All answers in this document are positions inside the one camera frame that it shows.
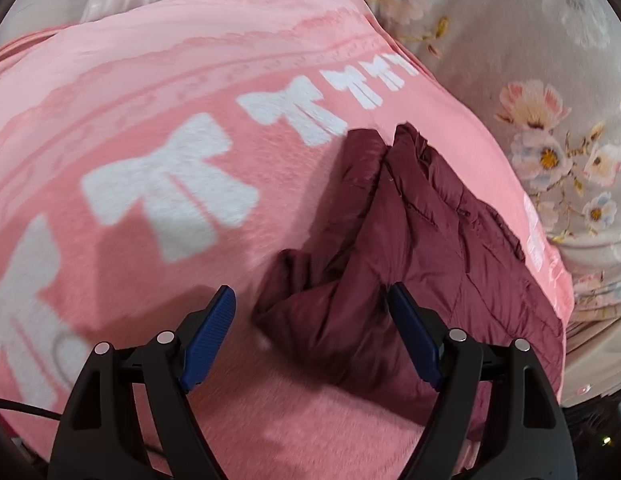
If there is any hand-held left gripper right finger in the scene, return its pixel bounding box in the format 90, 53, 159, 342
387, 282, 577, 480

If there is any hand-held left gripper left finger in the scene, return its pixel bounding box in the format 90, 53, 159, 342
47, 285, 237, 480

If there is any maroon puffer jacket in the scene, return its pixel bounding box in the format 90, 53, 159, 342
250, 122, 565, 413

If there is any pink blanket with white bows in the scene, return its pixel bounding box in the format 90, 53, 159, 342
0, 0, 576, 480

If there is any grey floral bed sheet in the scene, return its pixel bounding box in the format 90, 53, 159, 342
335, 0, 621, 407

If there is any black cable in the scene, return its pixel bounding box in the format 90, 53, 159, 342
0, 396, 66, 422

